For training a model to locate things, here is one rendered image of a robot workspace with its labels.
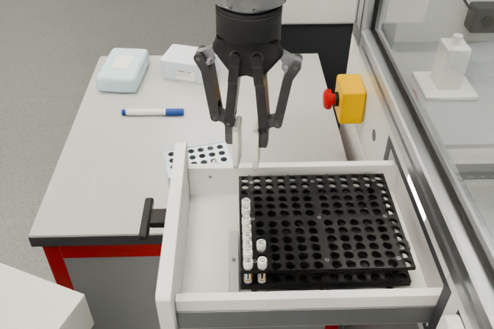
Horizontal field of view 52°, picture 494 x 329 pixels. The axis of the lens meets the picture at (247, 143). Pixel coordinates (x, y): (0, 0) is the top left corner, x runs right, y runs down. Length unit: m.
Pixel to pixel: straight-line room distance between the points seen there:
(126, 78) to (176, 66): 0.12
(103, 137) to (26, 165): 1.25
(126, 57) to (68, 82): 1.56
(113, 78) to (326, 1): 0.59
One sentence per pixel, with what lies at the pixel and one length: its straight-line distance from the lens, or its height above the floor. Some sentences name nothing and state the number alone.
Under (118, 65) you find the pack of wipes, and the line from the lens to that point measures 1.27.
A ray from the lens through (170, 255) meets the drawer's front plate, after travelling 0.65.
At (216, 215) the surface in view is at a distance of 0.81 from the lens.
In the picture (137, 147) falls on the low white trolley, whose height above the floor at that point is 0.76.
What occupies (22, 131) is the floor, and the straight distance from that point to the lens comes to 2.55.
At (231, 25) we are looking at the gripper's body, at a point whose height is 1.18.
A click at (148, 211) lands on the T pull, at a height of 0.91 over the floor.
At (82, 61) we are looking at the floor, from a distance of 3.02.
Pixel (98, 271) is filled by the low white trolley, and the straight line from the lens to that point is 1.02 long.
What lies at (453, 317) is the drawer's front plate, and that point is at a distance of 0.63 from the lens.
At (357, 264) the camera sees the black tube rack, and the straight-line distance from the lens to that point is 0.68.
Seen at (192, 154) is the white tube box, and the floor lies 0.80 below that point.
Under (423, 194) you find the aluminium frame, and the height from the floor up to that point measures 0.96.
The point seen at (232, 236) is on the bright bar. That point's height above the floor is 0.85.
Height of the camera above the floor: 1.43
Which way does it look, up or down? 39 degrees down
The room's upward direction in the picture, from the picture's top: straight up
